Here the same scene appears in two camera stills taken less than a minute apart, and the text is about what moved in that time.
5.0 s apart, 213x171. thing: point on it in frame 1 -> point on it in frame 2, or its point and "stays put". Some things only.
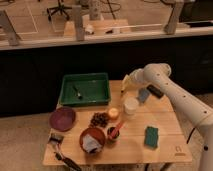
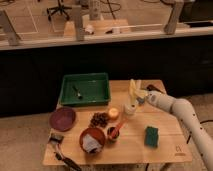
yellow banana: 123,84 -> 132,90
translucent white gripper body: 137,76 -> 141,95
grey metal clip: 56,138 stays put
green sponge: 151,137 stays put
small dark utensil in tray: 78,93 stays put
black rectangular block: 154,91 stays put
